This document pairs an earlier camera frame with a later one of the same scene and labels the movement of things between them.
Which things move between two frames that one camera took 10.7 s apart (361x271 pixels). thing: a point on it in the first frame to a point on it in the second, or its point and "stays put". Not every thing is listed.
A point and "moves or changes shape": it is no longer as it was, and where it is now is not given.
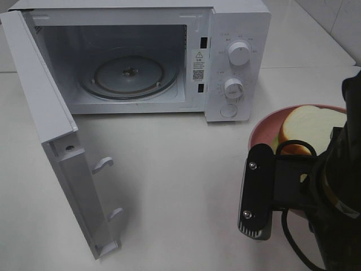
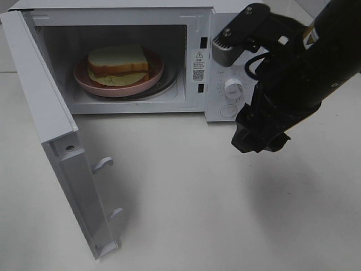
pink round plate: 266,130 moves or changes shape
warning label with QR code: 198,66 stays put
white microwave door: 53,123 stays put
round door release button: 228,110 stays put
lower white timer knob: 233,88 stays put
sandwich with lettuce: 308,123 to 118,66
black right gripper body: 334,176 to 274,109
